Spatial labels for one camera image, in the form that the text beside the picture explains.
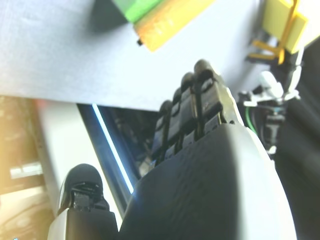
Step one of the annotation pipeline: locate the yellow hacksaw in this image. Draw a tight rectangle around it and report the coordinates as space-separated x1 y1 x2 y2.
251 0 300 65

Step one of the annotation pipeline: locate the wooden dowel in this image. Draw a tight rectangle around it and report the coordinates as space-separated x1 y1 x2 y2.
133 0 218 53

